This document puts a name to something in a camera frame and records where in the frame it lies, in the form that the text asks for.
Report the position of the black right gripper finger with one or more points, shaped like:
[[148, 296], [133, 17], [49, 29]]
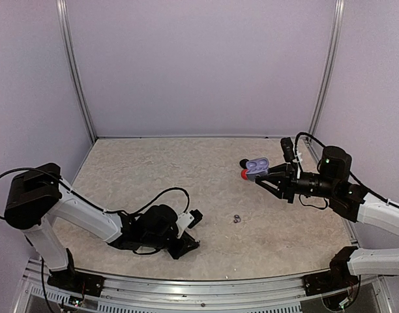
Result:
[[279, 170], [270, 185]]

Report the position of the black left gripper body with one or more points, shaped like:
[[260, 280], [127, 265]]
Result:
[[176, 252]]

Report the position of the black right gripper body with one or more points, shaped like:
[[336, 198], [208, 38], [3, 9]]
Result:
[[290, 187]]

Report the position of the grey oval charging case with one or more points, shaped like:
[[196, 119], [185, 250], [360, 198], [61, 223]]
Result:
[[256, 168]]

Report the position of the red round case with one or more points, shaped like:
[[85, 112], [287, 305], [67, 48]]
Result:
[[243, 174]]

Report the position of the black earbud charging case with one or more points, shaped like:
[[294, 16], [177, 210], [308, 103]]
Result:
[[243, 162]]

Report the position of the purple clip earbud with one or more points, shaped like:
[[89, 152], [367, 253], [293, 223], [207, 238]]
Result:
[[236, 219]]

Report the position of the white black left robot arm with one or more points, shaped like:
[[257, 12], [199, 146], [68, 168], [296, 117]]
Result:
[[37, 193]]

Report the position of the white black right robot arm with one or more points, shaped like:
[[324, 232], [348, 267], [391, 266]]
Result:
[[352, 201]]

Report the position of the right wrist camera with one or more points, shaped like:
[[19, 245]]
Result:
[[290, 151]]

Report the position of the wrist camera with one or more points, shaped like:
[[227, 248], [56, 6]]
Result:
[[290, 151], [189, 219]]

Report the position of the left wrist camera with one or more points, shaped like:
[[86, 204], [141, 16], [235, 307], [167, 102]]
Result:
[[189, 219]]

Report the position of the front aluminium rail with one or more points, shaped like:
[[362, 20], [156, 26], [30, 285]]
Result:
[[159, 284]]

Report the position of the right aluminium corner post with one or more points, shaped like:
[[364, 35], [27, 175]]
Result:
[[329, 64]]

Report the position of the aluminium corner post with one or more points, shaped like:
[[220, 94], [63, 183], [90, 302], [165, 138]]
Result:
[[66, 34], [329, 64]]

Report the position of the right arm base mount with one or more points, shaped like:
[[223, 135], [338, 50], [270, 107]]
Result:
[[333, 277]]

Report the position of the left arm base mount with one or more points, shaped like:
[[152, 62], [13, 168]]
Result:
[[70, 279]]

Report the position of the left aluminium corner post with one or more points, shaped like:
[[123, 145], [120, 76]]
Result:
[[66, 34]]

